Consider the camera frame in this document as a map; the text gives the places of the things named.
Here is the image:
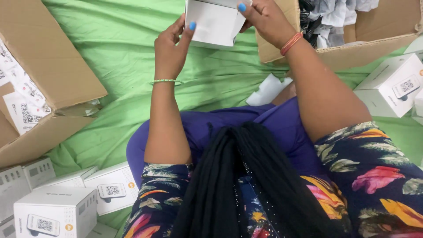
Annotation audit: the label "person's right hand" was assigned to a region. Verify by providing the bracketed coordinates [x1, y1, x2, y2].
[237, 0, 303, 51]

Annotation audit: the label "person's left hand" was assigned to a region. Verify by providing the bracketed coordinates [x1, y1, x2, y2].
[154, 13, 197, 80]

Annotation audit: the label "plain white carton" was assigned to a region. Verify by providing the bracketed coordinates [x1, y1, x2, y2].
[184, 0, 253, 50]

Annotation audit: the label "green beaded bangle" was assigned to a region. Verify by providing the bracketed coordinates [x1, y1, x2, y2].
[150, 79, 184, 86]

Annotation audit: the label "orange thread bangles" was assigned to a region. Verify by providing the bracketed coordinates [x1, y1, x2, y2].
[280, 31, 304, 57]

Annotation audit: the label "green bedsheet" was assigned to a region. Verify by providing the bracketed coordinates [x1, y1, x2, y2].
[41, 0, 423, 238]

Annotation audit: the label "white foam wrap piece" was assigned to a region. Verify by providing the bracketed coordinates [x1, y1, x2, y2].
[245, 73, 293, 107]

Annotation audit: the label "purple trousers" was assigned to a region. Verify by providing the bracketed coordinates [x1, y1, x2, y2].
[126, 96, 328, 190]

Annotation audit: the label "brown cardboard carton with flap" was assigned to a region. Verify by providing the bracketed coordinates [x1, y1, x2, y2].
[255, 0, 423, 72]

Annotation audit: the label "large brown cardboard carton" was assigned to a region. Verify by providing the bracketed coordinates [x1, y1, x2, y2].
[0, 0, 108, 168]

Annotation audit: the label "white printed device box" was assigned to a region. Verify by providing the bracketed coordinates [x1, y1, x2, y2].
[411, 89, 423, 126]
[353, 53, 423, 118]

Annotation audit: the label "heap of white printed leaflets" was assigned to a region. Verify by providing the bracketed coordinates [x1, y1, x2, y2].
[0, 39, 53, 136]

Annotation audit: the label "pile of white device boxes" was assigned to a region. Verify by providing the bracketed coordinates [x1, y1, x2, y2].
[0, 156, 140, 238]

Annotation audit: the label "dark floral top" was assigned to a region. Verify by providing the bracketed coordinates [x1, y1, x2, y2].
[122, 121, 423, 238]

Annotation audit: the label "heap of cables and wraps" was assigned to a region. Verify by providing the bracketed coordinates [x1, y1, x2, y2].
[298, 0, 380, 49]

